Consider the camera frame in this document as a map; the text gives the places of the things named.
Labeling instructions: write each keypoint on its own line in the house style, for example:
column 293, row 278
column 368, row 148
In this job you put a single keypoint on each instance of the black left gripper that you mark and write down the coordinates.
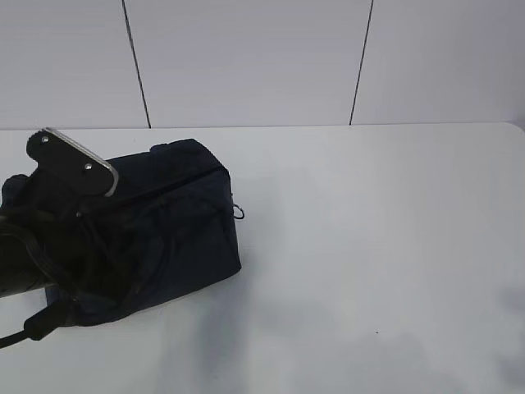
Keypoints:
column 68, row 251

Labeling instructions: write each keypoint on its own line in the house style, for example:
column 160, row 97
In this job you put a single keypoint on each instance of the dark blue lunch bag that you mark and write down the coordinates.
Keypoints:
column 181, row 228

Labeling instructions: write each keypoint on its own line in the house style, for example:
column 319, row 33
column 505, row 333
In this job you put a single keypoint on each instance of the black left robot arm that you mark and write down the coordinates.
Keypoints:
column 102, row 223

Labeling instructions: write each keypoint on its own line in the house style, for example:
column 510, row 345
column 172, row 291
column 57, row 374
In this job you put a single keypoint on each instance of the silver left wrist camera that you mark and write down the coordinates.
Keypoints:
column 68, row 177

